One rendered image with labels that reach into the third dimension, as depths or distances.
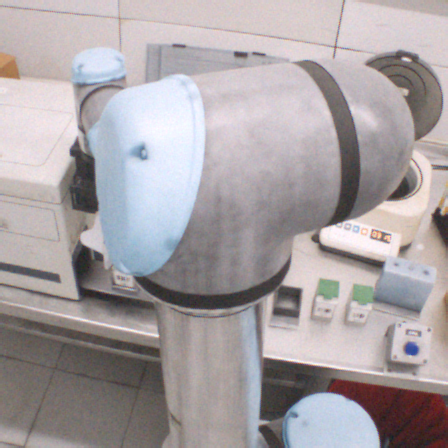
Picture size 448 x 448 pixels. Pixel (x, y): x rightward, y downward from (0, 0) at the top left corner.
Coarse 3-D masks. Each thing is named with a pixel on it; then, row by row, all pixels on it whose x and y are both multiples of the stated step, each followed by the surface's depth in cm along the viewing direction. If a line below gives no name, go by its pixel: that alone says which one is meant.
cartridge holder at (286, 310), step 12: (288, 288) 112; (300, 288) 112; (276, 300) 110; (288, 300) 113; (300, 300) 110; (276, 312) 110; (288, 312) 109; (300, 312) 111; (276, 324) 109; (288, 324) 109
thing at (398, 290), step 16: (384, 272) 108; (400, 272) 107; (416, 272) 108; (432, 272) 108; (384, 288) 111; (400, 288) 110; (416, 288) 108; (432, 288) 107; (384, 304) 113; (400, 304) 113; (416, 304) 111
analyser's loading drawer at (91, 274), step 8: (80, 264) 112; (88, 264) 112; (96, 264) 112; (112, 264) 113; (80, 272) 111; (88, 272) 111; (96, 272) 111; (104, 272) 111; (112, 272) 107; (80, 280) 109; (88, 280) 109; (96, 280) 110; (104, 280) 110; (112, 280) 107; (96, 288) 108; (104, 288) 108; (112, 288) 108; (120, 288) 108; (128, 288) 107; (136, 288) 107; (128, 296) 108; (136, 296) 108; (144, 296) 108
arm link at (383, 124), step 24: (336, 72) 37; (360, 72) 38; (360, 96) 36; (384, 96) 37; (360, 120) 36; (384, 120) 36; (408, 120) 39; (360, 144) 36; (384, 144) 36; (408, 144) 39; (360, 168) 36; (384, 168) 37; (360, 192) 37; (384, 192) 39; (360, 216) 40
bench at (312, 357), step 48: (432, 144) 146; (432, 192) 139; (432, 240) 128; (0, 288) 111; (48, 336) 176; (96, 336) 176; (144, 336) 107; (288, 336) 108; (336, 336) 109; (432, 336) 110; (288, 384) 171; (384, 384) 105; (432, 384) 103
